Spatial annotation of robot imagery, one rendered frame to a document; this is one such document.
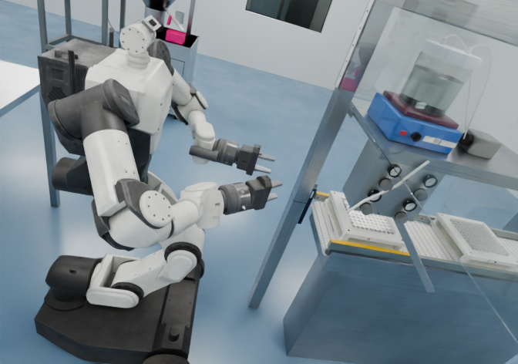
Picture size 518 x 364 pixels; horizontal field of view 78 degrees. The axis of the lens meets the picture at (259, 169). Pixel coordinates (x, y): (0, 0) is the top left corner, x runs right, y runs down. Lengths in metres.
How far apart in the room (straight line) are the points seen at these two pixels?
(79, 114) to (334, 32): 5.50
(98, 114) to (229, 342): 1.35
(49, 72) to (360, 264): 1.14
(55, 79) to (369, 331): 1.60
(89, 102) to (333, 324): 1.35
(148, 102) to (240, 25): 5.04
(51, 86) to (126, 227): 0.47
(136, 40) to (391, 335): 1.63
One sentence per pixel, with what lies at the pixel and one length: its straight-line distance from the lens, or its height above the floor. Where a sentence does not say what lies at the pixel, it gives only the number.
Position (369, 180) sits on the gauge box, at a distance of 0.97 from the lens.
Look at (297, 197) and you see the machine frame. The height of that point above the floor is 0.80.
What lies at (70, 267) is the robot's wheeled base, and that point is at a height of 0.35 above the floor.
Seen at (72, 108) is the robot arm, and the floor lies 1.21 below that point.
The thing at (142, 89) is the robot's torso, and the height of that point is 1.23.
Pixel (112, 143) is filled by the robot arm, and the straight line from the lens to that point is 0.71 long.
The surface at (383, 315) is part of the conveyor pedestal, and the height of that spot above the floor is 0.43.
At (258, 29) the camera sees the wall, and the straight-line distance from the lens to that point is 5.88.
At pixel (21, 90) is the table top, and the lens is 1.74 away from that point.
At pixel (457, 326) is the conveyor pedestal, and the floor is 0.42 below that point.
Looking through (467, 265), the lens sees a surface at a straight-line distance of 0.57.
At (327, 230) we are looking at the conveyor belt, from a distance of 1.25.
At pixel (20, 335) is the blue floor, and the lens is 1.85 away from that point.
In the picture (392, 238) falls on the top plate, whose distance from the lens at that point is 1.27.
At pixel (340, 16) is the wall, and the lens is 6.02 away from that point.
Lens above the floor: 1.56
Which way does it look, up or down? 32 degrees down
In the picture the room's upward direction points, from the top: 18 degrees clockwise
